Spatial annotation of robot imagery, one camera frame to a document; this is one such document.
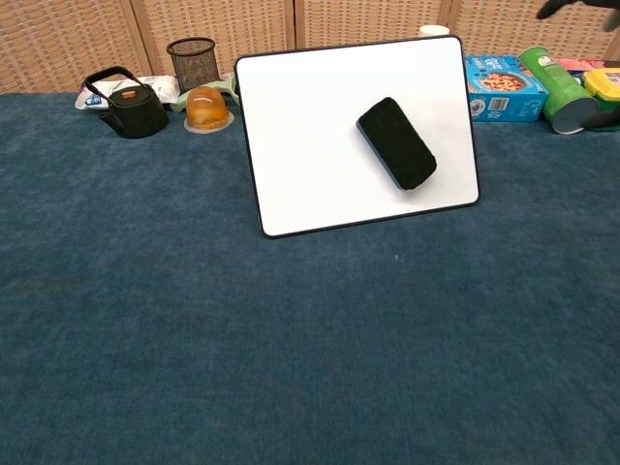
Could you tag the blue fabric table mat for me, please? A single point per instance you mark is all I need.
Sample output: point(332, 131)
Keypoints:
point(242, 329)

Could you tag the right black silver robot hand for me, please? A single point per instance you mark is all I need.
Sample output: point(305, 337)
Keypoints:
point(562, 6)

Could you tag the pink blue biscuit box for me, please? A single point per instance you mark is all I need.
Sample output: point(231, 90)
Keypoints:
point(581, 64)

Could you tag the woven wooden folding screen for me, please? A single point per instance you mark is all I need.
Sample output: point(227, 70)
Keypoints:
point(290, 29)

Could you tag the blue cookie box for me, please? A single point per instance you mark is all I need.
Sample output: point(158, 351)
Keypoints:
point(504, 92)

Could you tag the green chips can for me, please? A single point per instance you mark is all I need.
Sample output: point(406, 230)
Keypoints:
point(562, 92)

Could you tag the black mesh pen holder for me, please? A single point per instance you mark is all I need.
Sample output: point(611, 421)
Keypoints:
point(194, 63)

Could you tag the black eraser block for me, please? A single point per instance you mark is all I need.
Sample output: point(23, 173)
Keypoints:
point(397, 143)

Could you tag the white blue snack bag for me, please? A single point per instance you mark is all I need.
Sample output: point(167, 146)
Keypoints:
point(164, 87)

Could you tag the white board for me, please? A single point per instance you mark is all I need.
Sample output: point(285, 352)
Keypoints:
point(310, 145)

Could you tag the yellow lidded container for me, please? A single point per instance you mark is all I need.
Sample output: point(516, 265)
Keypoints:
point(605, 87)

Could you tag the orange fruit jelly cup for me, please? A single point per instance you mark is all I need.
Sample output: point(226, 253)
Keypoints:
point(207, 109)

